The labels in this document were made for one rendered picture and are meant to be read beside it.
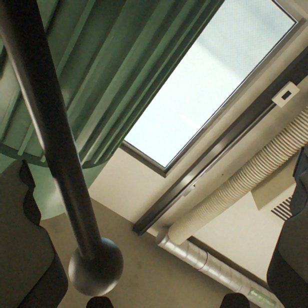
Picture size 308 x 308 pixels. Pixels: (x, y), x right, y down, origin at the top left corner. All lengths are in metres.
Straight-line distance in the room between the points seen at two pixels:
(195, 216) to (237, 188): 0.39
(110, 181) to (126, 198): 0.20
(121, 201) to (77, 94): 1.86
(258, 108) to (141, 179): 0.96
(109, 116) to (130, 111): 0.02
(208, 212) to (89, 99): 1.63
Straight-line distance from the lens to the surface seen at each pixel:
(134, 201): 1.98
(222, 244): 2.27
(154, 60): 0.18
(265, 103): 1.54
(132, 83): 0.17
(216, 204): 1.72
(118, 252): 0.17
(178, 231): 1.92
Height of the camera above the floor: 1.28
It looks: 26 degrees up
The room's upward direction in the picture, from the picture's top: 140 degrees counter-clockwise
